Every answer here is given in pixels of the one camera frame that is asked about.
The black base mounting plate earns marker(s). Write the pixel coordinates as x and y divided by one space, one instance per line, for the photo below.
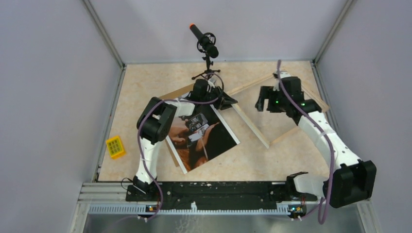
218 196

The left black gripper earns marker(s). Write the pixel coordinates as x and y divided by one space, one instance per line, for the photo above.
224 101

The glossy printed photo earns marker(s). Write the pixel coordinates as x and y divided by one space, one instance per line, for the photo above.
206 136

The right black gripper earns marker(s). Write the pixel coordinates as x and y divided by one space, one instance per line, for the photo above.
267 92

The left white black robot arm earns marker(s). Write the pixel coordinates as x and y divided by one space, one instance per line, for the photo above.
155 124

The brown cardboard backing board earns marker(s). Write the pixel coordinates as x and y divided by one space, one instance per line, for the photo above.
172 95

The white cable duct rail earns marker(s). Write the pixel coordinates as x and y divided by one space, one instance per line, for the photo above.
143 209

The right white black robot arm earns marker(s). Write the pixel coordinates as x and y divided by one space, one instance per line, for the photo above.
350 178

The black microphone orange tip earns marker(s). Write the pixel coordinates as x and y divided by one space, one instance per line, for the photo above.
206 42

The black mini tripod stand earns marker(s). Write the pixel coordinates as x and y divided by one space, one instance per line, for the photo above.
207 73

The yellow plastic block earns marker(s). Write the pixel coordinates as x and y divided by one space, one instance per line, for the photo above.
115 147

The light wooden picture frame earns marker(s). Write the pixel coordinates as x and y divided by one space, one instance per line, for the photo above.
270 128

